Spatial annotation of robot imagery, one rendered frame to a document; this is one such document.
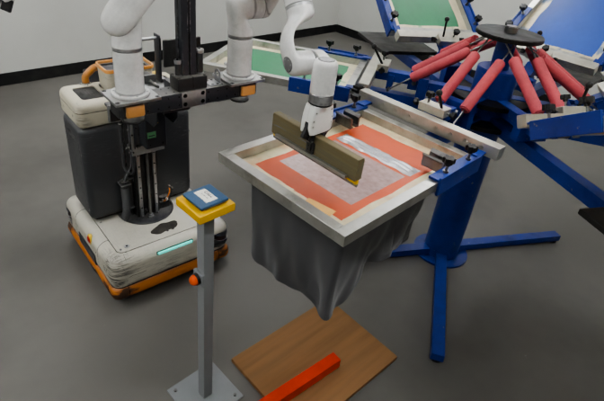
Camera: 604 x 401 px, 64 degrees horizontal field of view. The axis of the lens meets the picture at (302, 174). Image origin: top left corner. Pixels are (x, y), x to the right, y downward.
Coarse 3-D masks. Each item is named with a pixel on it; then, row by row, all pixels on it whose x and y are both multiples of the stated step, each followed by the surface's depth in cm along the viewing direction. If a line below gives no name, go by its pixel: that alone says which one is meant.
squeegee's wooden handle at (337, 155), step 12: (276, 120) 163; (288, 120) 159; (276, 132) 165; (288, 132) 160; (300, 132) 156; (300, 144) 158; (324, 144) 149; (336, 144) 148; (324, 156) 151; (336, 156) 147; (348, 156) 144; (360, 156) 143; (348, 168) 145; (360, 168) 144
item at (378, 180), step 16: (400, 144) 195; (368, 160) 180; (400, 160) 183; (416, 160) 184; (336, 176) 167; (368, 176) 170; (384, 176) 171; (400, 176) 172; (416, 176) 173; (304, 192) 156; (320, 192) 157; (336, 192) 158; (352, 192) 159; (368, 192) 160; (384, 192) 161; (336, 208) 151; (352, 208) 152
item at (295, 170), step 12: (348, 132) 199; (360, 132) 200; (372, 132) 201; (348, 144) 190; (372, 144) 192; (384, 144) 193; (396, 144) 194; (276, 156) 175; (288, 156) 176; (300, 156) 177; (264, 168) 167; (276, 168) 168; (288, 168) 169; (300, 168) 170; (312, 168) 170; (288, 180) 162; (300, 180) 163; (312, 180) 164
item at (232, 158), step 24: (384, 120) 206; (264, 144) 176; (432, 144) 192; (240, 168) 160; (264, 192) 154; (288, 192) 149; (408, 192) 156; (432, 192) 165; (312, 216) 140; (360, 216) 142; (384, 216) 145; (336, 240) 136
